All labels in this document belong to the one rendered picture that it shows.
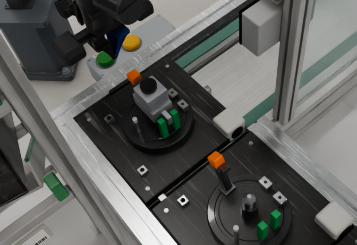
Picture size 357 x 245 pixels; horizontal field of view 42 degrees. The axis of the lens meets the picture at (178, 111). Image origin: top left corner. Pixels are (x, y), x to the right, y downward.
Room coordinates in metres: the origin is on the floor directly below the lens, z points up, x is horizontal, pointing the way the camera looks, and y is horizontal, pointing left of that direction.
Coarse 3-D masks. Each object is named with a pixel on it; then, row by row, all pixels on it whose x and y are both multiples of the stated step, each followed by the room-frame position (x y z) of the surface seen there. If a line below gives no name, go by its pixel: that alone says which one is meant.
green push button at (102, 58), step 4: (104, 52) 0.72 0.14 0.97; (100, 56) 0.71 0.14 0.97; (104, 56) 0.71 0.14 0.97; (108, 56) 0.71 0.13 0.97; (100, 60) 0.70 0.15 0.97; (104, 60) 0.70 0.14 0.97; (108, 60) 0.70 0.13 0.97; (112, 60) 0.70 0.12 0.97; (100, 64) 0.69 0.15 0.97; (104, 64) 0.69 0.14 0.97; (108, 64) 0.69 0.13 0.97
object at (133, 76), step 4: (132, 72) 0.56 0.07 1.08; (136, 72) 0.56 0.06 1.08; (128, 76) 0.55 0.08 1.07; (132, 76) 0.55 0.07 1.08; (136, 76) 0.55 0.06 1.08; (140, 76) 0.55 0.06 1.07; (132, 80) 0.54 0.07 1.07; (136, 80) 0.55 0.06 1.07; (140, 80) 0.55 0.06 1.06; (132, 84) 0.55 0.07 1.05; (136, 84) 0.54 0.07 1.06
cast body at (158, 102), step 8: (144, 80) 0.52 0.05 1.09; (152, 80) 0.52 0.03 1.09; (136, 88) 0.51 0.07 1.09; (144, 88) 0.50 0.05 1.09; (152, 88) 0.50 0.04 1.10; (160, 88) 0.50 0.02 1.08; (136, 96) 0.51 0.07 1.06; (144, 96) 0.49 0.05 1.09; (152, 96) 0.49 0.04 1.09; (160, 96) 0.49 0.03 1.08; (144, 104) 0.49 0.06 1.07; (152, 104) 0.48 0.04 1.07; (160, 104) 0.49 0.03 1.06; (168, 104) 0.49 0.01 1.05; (144, 112) 0.50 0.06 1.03; (152, 112) 0.48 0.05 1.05; (160, 112) 0.48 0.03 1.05; (168, 112) 0.49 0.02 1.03; (152, 120) 0.48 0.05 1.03; (168, 120) 0.46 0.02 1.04
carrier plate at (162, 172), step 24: (168, 72) 0.63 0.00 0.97; (120, 96) 0.59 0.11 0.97; (192, 96) 0.56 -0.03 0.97; (96, 120) 0.55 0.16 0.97; (120, 120) 0.53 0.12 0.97; (96, 144) 0.49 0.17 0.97; (120, 144) 0.48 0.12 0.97; (192, 144) 0.45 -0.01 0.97; (216, 144) 0.44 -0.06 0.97; (120, 168) 0.43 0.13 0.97; (168, 168) 0.41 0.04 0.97; (192, 168) 0.40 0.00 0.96; (144, 192) 0.37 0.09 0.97
